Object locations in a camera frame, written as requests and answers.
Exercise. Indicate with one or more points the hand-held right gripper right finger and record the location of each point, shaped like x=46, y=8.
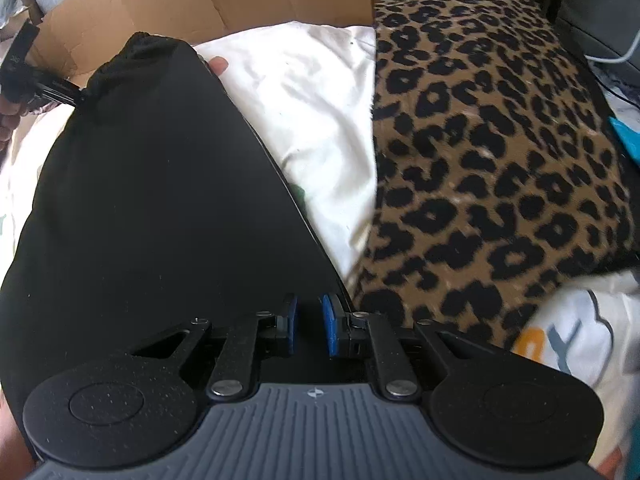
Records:
x=330, y=327

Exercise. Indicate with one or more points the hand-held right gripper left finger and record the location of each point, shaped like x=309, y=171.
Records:
x=291, y=327

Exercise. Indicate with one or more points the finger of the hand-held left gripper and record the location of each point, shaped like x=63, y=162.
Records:
x=60, y=92

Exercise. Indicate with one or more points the black knit bear print jacket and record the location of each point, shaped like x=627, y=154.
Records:
x=150, y=185

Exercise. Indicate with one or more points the person's left hand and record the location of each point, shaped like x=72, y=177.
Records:
x=9, y=127

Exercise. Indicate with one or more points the white printed bed sheet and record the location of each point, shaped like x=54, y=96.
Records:
x=310, y=110

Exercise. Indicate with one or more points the leopard print cloth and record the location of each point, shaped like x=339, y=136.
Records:
x=500, y=160

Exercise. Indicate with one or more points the white printed garment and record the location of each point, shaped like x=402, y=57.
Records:
x=585, y=360

